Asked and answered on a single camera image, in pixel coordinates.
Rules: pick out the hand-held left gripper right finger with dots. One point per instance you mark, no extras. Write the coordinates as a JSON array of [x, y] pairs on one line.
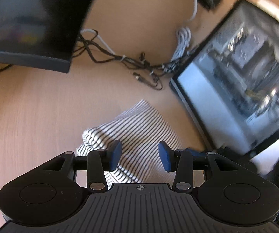
[[165, 156]]

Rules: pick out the glass sided computer case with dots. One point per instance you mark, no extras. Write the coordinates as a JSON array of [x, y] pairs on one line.
[[239, 77]]

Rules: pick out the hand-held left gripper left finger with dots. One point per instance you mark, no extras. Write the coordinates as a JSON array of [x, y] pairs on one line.
[[114, 156]]

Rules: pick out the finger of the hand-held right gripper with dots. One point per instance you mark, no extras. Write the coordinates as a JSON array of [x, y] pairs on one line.
[[197, 154]]

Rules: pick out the curved computer monitor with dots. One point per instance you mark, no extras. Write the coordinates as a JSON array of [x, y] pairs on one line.
[[32, 19]]

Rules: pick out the white black striped shirt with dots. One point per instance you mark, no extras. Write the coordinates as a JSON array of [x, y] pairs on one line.
[[134, 136]]

